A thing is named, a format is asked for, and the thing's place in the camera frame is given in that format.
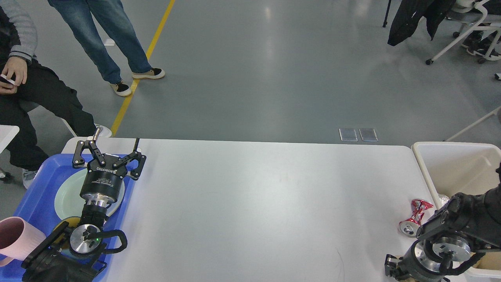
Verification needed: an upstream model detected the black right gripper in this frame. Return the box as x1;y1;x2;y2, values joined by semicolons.
384;241;450;282

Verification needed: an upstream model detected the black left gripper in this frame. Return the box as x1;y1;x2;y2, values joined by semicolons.
72;128;147;207

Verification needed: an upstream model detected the mint green plate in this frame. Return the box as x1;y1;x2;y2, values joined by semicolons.
54;169;126;220

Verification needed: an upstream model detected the small foil sheet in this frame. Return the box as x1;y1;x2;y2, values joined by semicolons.
437;194;450;207

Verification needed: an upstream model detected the dark teal mug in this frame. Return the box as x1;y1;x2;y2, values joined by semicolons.
51;216;85;259

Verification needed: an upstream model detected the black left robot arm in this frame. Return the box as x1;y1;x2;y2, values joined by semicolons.
21;130;147;282

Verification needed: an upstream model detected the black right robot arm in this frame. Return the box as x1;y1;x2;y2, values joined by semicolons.
384;187;501;282

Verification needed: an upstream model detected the crushed red soda can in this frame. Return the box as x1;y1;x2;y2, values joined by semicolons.
398;199;434;238

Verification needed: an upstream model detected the pink plate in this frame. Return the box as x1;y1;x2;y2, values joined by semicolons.
106;181;126;217

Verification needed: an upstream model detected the blue plastic tray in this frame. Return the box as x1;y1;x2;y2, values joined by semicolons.
0;154;135;282

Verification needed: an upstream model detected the white side table corner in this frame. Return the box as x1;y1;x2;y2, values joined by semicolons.
0;125;19;153

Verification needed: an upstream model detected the white plastic bin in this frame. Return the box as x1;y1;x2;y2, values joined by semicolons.
411;141;501;279

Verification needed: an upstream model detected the seated person at left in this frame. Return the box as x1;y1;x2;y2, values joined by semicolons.
0;0;111;188

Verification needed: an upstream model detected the pink mug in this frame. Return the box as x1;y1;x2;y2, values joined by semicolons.
0;217;46;267

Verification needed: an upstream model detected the right floor socket plate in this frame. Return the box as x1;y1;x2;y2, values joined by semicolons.
359;128;378;142

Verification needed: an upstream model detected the floor socket plate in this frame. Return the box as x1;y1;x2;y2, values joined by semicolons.
339;128;358;142
359;128;378;142

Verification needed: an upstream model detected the small white handheld object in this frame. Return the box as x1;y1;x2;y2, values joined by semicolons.
0;74;16;86

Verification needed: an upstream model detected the left floor socket plate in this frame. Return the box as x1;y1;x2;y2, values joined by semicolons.
339;128;358;142

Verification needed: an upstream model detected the person in blue jeans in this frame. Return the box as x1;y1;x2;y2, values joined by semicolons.
48;0;166;97

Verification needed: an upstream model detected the grey table leg at right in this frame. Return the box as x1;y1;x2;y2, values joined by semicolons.
443;107;501;142

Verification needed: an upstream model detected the white office chair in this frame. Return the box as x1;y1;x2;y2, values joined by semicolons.
382;0;501;65

